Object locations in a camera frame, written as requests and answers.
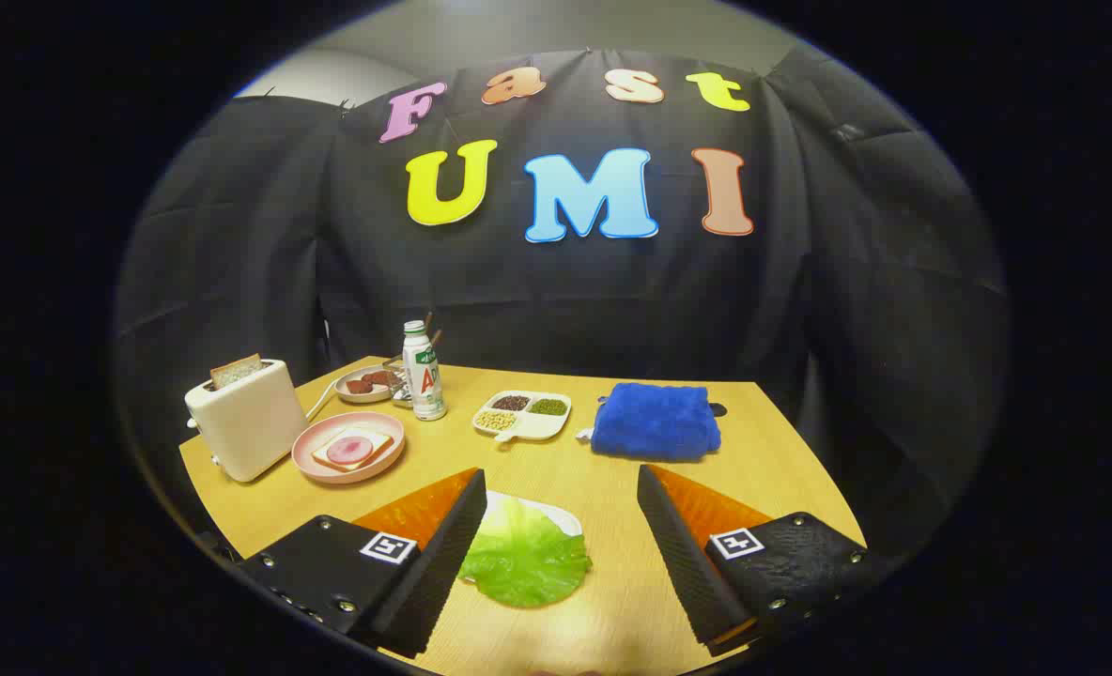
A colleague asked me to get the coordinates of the green lettuce leaf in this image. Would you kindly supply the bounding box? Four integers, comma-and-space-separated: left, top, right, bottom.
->
457, 493, 593, 609

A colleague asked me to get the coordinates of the cream white toaster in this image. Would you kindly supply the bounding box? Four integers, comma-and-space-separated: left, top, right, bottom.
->
184, 358, 311, 484

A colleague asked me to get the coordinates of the pink round plate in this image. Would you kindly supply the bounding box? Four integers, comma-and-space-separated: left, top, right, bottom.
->
291, 411, 407, 485

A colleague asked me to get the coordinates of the beige plate with meat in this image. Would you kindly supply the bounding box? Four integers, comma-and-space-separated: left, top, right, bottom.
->
334, 365, 407, 405

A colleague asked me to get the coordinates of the blue folded towel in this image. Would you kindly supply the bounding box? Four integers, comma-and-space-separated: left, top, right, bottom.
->
575, 381, 722, 463

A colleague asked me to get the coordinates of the metal wire cutlery holder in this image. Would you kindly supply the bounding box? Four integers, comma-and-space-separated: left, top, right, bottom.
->
383, 355, 416, 407

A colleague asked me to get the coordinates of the soft white bread slice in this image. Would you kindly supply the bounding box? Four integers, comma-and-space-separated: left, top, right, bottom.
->
311, 427, 394, 473

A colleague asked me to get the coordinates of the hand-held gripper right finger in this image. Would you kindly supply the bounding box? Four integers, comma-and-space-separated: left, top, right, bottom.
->
637, 463, 881, 658

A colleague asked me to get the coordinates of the white plastic drink bottle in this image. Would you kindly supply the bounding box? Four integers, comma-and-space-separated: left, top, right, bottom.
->
402, 320, 448, 422

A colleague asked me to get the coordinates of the white toaster cable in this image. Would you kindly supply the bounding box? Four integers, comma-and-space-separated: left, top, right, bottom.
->
304, 380, 341, 422

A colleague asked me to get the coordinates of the toasted bread slice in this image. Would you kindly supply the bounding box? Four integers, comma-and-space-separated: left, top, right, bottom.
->
209, 353, 264, 391

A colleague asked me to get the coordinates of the black backdrop cloth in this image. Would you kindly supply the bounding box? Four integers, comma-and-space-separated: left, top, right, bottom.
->
113, 42, 1012, 564

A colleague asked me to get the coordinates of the white divided dish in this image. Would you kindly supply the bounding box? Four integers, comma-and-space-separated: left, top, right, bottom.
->
471, 390, 573, 444

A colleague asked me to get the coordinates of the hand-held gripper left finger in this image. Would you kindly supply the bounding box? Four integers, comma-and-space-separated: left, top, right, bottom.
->
237, 467, 488, 660

